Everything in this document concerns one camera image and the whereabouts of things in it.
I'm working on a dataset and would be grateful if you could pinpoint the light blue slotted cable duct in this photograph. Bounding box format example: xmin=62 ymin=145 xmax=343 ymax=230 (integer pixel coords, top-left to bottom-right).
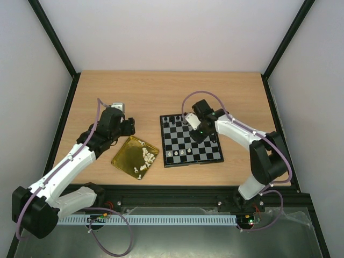
xmin=58 ymin=214 xmax=237 ymax=226

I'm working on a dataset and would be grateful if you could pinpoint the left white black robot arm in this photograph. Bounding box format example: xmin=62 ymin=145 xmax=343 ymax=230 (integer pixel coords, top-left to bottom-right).
xmin=12 ymin=103 xmax=135 ymax=239

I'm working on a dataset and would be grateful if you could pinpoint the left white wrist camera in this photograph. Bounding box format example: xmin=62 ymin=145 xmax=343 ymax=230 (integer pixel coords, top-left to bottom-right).
xmin=111 ymin=102 xmax=125 ymax=113

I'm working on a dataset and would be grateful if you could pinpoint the white chess piece pile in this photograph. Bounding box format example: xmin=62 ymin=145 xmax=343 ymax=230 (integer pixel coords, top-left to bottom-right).
xmin=139 ymin=140 xmax=155 ymax=171

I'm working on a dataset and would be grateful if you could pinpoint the gold metal tray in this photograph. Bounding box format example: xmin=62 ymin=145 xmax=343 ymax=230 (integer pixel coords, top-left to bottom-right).
xmin=111 ymin=136 xmax=159 ymax=180

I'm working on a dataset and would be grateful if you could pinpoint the black grey chess board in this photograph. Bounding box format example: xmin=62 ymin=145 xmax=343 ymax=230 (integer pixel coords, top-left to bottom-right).
xmin=160 ymin=115 xmax=224 ymax=168

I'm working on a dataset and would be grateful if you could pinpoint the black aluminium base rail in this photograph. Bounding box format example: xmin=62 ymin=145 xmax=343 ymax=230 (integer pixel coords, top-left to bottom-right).
xmin=26 ymin=184 xmax=312 ymax=213

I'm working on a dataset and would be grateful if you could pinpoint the black chess pieces row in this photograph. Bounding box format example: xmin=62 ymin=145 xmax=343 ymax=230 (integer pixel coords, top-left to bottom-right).
xmin=162 ymin=114 xmax=188 ymax=127

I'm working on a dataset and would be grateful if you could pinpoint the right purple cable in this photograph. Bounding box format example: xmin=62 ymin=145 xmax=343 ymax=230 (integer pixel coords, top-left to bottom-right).
xmin=181 ymin=90 xmax=292 ymax=232

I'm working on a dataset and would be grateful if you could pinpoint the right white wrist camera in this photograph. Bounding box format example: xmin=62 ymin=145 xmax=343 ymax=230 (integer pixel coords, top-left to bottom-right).
xmin=184 ymin=113 xmax=201 ymax=130

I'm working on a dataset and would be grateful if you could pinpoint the black frame post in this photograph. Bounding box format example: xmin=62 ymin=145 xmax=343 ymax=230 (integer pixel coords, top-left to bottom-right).
xmin=263 ymin=0 xmax=316 ymax=80
xmin=27 ymin=0 xmax=78 ymax=78

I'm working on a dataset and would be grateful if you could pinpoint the left black frame post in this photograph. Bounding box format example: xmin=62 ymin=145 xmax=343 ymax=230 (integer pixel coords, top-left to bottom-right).
xmin=27 ymin=0 xmax=78 ymax=78

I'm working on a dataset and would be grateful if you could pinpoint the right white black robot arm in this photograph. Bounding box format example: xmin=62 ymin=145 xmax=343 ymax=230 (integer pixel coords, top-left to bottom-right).
xmin=184 ymin=99 xmax=292 ymax=211

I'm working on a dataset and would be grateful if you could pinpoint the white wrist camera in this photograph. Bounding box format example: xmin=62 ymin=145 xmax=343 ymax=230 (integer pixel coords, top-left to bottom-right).
xmin=184 ymin=113 xmax=201 ymax=130
xmin=111 ymin=102 xmax=125 ymax=113

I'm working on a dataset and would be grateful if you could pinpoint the right black frame post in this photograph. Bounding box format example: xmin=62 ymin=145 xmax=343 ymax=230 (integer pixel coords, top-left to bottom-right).
xmin=263 ymin=0 xmax=316 ymax=80

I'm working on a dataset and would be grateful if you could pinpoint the purple cable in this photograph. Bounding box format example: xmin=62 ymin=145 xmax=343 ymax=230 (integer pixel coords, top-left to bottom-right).
xmin=15 ymin=97 xmax=133 ymax=255
xmin=181 ymin=90 xmax=292 ymax=232

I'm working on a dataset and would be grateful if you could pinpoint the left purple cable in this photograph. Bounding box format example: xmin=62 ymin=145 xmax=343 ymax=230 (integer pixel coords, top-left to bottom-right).
xmin=15 ymin=97 xmax=133 ymax=255

